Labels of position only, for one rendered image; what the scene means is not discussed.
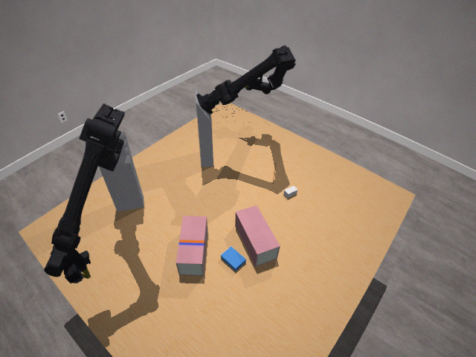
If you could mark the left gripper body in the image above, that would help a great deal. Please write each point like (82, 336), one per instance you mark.
(250, 87)

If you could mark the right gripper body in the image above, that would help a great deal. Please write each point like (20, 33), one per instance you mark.
(85, 255)

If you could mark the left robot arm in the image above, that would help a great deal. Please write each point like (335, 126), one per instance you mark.
(279, 58)

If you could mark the pink rectangular box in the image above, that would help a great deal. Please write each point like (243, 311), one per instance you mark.
(257, 236)
(193, 237)

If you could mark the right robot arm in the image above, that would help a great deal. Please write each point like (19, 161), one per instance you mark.
(65, 237)

